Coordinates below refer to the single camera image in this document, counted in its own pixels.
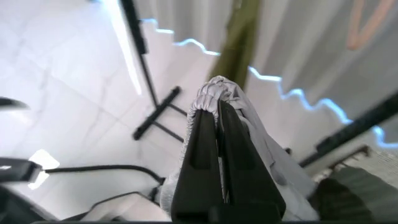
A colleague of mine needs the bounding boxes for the white curtain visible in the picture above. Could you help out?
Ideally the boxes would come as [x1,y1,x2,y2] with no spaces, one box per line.
[133,0,398,149]

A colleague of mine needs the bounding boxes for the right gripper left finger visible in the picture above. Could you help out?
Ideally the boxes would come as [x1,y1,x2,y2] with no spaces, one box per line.
[170,108,226,222]

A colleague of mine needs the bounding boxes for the heap of clothes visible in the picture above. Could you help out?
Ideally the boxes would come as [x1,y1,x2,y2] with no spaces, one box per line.
[310,167,398,222]

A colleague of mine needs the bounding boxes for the pale grey shorts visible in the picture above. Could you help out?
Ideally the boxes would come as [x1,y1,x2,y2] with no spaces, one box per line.
[160,75,320,222]

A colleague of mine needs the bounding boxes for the white laundry basket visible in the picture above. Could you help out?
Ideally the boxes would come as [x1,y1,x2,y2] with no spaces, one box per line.
[312,145,398,187]

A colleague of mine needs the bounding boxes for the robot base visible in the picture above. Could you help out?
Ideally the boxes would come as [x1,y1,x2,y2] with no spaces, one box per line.
[0,157,60,222]

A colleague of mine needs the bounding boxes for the green long-sleeved shirt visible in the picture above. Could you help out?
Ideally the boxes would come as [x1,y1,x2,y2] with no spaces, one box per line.
[210,0,262,90]

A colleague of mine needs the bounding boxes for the pink clothes hanger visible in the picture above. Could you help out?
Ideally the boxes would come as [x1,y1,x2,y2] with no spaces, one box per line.
[346,0,396,51]

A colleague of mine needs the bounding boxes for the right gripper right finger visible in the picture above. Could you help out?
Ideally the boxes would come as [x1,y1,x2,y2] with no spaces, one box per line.
[216,99,287,220]

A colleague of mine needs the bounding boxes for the black clothes rack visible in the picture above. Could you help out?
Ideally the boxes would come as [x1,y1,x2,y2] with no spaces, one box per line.
[119,0,398,169]

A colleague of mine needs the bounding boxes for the black cable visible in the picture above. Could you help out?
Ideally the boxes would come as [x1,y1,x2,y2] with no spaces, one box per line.
[43,164,167,222]

